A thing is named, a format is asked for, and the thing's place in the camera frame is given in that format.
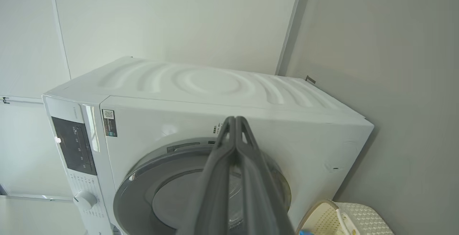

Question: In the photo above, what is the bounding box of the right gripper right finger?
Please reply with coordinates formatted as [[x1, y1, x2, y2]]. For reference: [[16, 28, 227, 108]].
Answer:
[[236, 117, 295, 235]]

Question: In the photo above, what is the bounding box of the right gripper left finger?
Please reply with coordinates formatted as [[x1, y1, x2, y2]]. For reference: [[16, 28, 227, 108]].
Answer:
[[178, 117, 237, 235]]

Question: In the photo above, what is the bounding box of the round grey glass washer door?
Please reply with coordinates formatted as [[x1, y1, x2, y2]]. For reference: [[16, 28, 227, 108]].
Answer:
[[113, 138, 292, 235]]

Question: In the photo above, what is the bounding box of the cream perforated laundry basket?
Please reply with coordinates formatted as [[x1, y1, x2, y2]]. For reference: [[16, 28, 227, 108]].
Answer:
[[296, 199, 395, 235]]

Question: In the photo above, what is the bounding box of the white front-load washing machine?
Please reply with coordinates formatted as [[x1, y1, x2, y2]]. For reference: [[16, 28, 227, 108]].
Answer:
[[42, 56, 374, 235]]

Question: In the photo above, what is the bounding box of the white control knob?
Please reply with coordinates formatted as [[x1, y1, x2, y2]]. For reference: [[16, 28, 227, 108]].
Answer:
[[74, 191, 98, 210]]

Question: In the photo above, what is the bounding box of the black display panel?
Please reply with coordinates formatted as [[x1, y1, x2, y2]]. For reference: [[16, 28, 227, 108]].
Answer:
[[51, 117, 97, 176]]

